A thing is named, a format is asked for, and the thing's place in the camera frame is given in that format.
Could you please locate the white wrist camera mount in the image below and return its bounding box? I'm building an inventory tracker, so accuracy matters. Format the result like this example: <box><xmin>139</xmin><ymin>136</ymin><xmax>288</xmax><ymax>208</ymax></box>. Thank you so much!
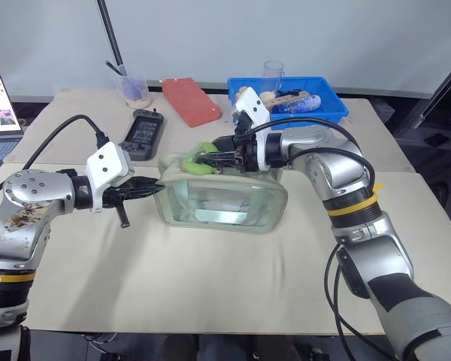
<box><xmin>231</xmin><ymin>86</ymin><xmax>274</xmax><ymax>172</ymax></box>
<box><xmin>85</xmin><ymin>141</ymin><xmax>135</xmax><ymax>215</ymax></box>

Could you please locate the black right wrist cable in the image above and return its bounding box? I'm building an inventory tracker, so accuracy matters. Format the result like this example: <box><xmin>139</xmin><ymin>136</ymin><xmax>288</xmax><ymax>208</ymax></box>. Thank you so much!
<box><xmin>232</xmin><ymin>117</ymin><xmax>377</xmax><ymax>200</ymax></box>

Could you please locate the blue plastic bin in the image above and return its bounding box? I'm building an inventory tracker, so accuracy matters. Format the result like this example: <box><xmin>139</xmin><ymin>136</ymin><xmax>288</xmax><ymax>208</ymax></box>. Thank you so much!
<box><xmin>227</xmin><ymin>76</ymin><xmax>350</xmax><ymax>126</ymax></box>

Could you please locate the clear cup with purple contents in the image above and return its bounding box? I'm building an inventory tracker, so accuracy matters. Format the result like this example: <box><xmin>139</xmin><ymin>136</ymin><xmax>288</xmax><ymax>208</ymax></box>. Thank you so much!
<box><xmin>104</xmin><ymin>60</ymin><xmax>153</xmax><ymax>111</ymax></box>

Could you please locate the green pouch with clear window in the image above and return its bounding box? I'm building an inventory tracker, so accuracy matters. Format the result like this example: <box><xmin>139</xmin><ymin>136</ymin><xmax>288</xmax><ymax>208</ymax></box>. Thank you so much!
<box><xmin>153</xmin><ymin>151</ymin><xmax>289</xmax><ymax>235</ymax></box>

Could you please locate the dark metal stand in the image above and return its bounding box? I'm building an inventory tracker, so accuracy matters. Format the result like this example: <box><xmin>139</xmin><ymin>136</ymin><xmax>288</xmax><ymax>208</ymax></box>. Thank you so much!
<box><xmin>392</xmin><ymin>52</ymin><xmax>451</xmax><ymax>230</ymax></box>

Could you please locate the black handheld game console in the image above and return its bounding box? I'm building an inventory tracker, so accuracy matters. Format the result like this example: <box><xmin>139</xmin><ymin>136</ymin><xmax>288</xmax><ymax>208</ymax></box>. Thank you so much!
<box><xmin>120</xmin><ymin>108</ymin><xmax>165</xmax><ymax>162</ymax></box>

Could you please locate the cream table cloth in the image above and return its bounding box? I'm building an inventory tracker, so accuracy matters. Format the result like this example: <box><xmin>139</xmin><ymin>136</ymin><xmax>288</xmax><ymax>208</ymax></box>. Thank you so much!
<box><xmin>0</xmin><ymin>161</ymin><xmax>451</xmax><ymax>336</ymax></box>
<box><xmin>2</xmin><ymin>87</ymin><xmax>416</xmax><ymax>174</ymax></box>

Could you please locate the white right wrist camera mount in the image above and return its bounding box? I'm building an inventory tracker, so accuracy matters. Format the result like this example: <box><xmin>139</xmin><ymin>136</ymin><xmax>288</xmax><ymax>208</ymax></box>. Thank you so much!
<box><xmin>231</xmin><ymin>86</ymin><xmax>274</xmax><ymax>172</ymax></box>

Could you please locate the green plush keychain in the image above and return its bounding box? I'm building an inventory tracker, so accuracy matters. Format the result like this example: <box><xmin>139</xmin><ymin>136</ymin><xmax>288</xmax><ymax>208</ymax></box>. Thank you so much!
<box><xmin>182</xmin><ymin>141</ymin><xmax>217</xmax><ymax>177</ymax></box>

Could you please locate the blue purple plush toy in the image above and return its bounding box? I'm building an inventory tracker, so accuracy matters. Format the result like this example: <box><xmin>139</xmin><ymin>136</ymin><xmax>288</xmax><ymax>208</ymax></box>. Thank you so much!
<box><xmin>272</xmin><ymin>94</ymin><xmax>322</xmax><ymax>114</ymax></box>

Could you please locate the clear empty plastic cup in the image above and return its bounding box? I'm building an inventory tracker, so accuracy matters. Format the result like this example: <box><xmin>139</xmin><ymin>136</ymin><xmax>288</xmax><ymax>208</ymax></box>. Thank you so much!
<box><xmin>262</xmin><ymin>60</ymin><xmax>286</xmax><ymax>96</ymax></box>

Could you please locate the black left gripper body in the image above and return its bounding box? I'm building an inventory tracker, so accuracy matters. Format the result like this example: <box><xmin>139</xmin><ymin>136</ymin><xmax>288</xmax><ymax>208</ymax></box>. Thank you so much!
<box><xmin>101</xmin><ymin>178</ymin><xmax>137</xmax><ymax>229</ymax></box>

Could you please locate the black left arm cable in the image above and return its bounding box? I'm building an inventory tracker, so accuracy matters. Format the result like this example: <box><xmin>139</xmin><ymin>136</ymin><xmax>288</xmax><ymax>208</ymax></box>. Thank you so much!
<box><xmin>0</xmin><ymin>114</ymin><xmax>110</xmax><ymax>217</ymax></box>

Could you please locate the black right forearm cable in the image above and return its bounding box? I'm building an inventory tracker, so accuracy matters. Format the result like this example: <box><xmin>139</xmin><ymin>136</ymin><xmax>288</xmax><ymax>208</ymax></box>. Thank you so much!
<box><xmin>324</xmin><ymin>243</ymin><xmax>401</xmax><ymax>361</ymax></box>

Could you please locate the wooden block toy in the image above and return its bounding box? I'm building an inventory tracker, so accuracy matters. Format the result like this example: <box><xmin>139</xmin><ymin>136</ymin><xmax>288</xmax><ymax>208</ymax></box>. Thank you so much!
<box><xmin>260</xmin><ymin>89</ymin><xmax>306</xmax><ymax>110</ymax></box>

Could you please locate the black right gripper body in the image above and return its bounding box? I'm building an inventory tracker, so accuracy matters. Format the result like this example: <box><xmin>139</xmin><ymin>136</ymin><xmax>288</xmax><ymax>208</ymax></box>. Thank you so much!
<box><xmin>232</xmin><ymin>111</ymin><xmax>260</xmax><ymax>174</ymax></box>

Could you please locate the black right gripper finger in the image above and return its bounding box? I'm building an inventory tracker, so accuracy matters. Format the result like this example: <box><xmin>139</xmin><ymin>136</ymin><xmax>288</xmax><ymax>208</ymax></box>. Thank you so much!
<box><xmin>197</xmin><ymin>150</ymin><xmax>239</xmax><ymax>169</ymax></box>
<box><xmin>210</xmin><ymin>135</ymin><xmax>237</xmax><ymax>151</ymax></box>

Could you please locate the black pole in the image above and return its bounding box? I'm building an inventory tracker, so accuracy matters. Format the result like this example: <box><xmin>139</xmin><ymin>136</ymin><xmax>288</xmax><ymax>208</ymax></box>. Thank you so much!
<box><xmin>95</xmin><ymin>0</ymin><xmax>128</xmax><ymax>76</ymax></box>

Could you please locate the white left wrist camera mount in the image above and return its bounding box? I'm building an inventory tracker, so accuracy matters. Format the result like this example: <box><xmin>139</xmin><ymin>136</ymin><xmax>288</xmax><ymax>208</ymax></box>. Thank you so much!
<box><xmin>85</xmin><ymin>141</ymin><xmax>135</xmax><ymax>215</ymax></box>

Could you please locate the open laptop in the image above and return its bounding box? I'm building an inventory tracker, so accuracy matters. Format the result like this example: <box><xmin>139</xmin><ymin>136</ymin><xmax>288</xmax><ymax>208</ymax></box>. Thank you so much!
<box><xmin>0</xmin><ymin>73</ymin><xmax>26</xmax><ymax>162</ymax></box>

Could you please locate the red sponge block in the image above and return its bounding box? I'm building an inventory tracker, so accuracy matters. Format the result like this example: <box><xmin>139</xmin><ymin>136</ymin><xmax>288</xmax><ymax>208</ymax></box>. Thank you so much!
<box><xmin>162</xmin><ymin>77</ymin><xmax>222</xmax><ymax>129</ymax></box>

